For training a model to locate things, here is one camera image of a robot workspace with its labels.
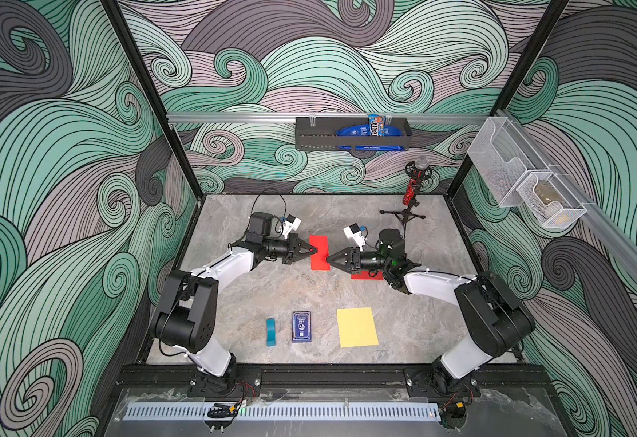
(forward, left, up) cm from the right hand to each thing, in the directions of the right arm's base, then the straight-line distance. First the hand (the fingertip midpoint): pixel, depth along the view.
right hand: (329, 261), depth 80 cm
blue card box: (-14, +9, -14) cm, 22 cm away
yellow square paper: (-14, -9, -17) cm, 24 cm away
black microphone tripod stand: (+27, -32, -11) cm, 44 cm away
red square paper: (+1, +3, -1) cm, 3 cm away
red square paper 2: (-5, -10, 0) cm, 11 cm away
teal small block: (-16, +18, -16) cm, 29 cm away
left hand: (+3, +4, +2) cm, 5 cm away
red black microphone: (+34, -34, +5) cm, 48 cm away
